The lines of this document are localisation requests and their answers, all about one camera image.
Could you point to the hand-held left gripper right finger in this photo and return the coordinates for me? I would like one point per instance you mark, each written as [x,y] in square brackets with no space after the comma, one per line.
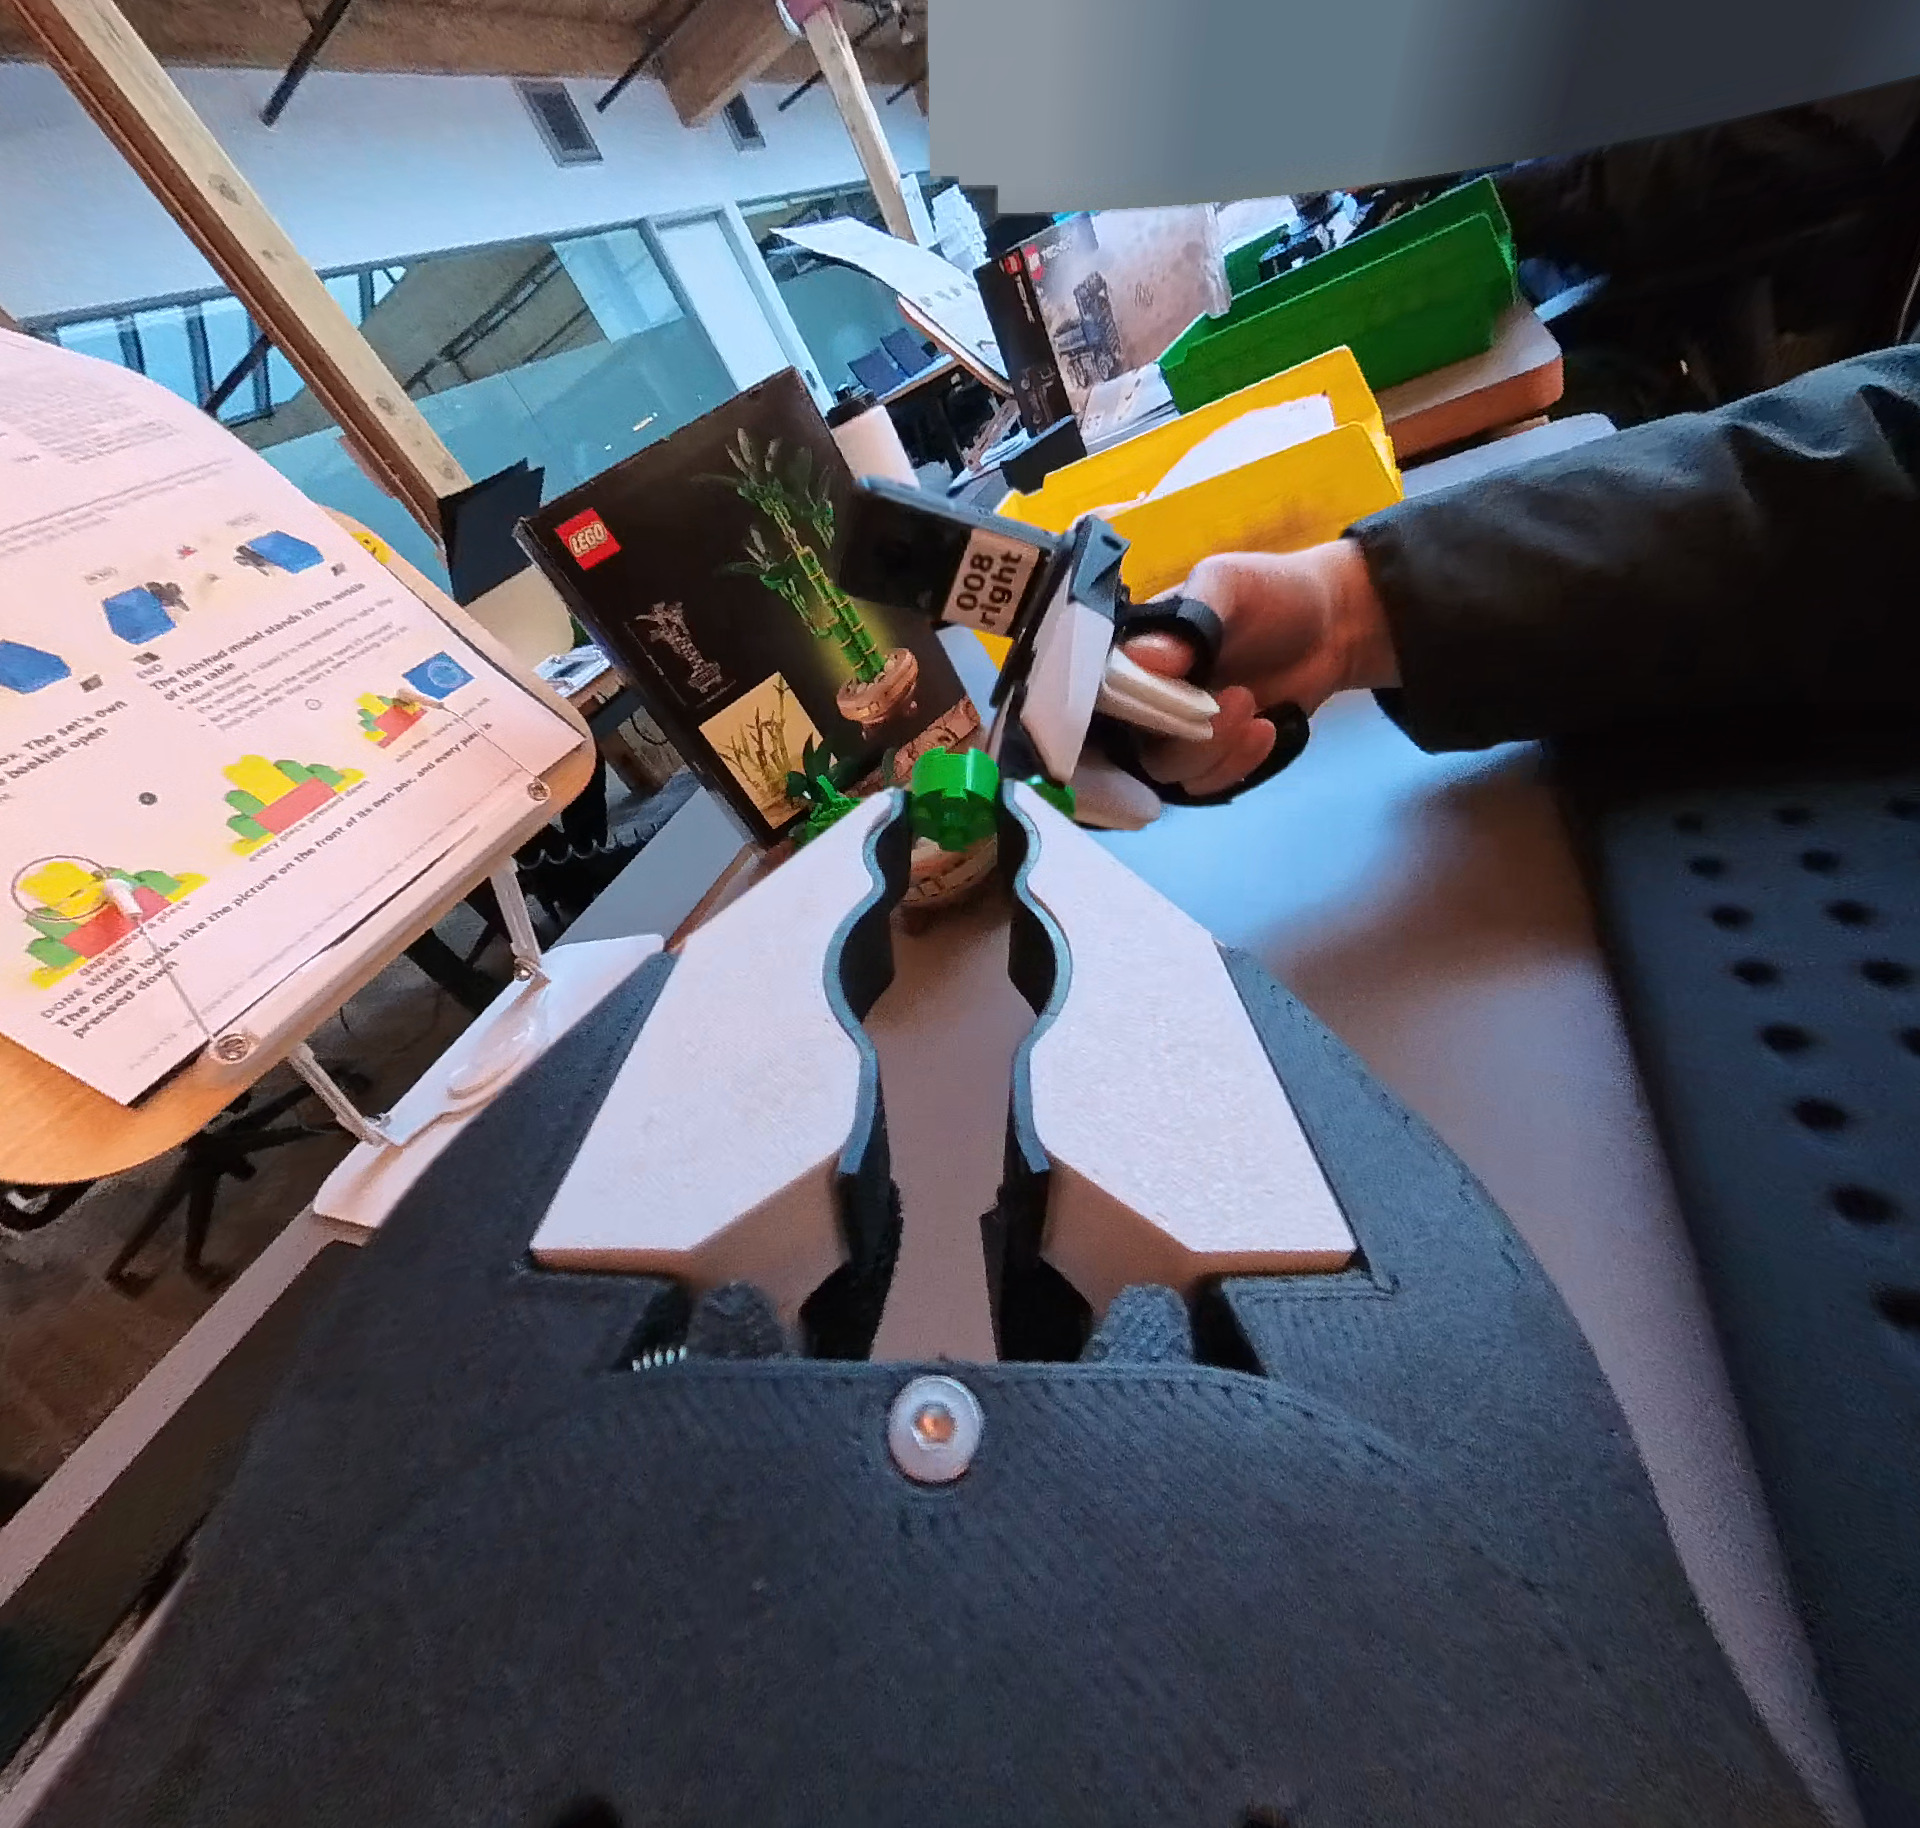
[1183,1107]

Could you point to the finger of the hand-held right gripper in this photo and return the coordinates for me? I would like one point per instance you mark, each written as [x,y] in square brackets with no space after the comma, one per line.
[1014,696]
[1073,671]

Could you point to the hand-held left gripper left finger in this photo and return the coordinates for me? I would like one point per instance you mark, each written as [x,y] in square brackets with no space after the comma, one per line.
[720,1107]

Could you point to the green round stalk segment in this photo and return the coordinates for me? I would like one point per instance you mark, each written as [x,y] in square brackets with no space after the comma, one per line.
[953,793]

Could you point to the person's right forearm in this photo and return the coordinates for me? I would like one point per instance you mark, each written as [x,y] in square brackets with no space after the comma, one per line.
[1650,553]

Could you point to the grey desk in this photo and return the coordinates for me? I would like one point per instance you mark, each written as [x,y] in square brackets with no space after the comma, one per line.
[1425,988]

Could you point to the person's right hand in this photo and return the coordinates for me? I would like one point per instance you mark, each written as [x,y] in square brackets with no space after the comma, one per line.
[1289,628]

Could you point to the tan brick flower pot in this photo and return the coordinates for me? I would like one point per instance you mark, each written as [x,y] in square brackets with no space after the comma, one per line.
[944,875]

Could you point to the green toy bamboo leaves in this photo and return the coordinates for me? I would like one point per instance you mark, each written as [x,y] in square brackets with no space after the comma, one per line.
[822,796]

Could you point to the black bamboo toy set box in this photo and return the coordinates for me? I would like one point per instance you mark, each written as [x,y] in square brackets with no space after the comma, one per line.
[690,613]

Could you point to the black building set box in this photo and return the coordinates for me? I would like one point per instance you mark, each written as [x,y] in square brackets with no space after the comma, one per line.
[1036,326]

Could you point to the yellow plastic bin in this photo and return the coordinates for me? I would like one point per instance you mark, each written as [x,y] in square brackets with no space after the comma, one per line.
[1289,508]
[1322,381]

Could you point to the tilted background document board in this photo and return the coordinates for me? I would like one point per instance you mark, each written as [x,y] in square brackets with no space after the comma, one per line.
[886,268]

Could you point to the black metal bookend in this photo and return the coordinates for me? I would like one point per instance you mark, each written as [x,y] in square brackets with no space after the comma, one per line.
[489,538]

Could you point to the green plastic bin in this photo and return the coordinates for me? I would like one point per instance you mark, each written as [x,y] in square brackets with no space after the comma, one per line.
[1349,312]

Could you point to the wooden-edged side table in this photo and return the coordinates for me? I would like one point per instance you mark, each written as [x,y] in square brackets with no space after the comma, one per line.
[1477,386]

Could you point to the printed instruction sheet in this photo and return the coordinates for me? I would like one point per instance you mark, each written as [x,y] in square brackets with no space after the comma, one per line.
[224,746]

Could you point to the wooden post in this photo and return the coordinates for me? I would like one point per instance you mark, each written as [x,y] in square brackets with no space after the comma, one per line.
[224,208]

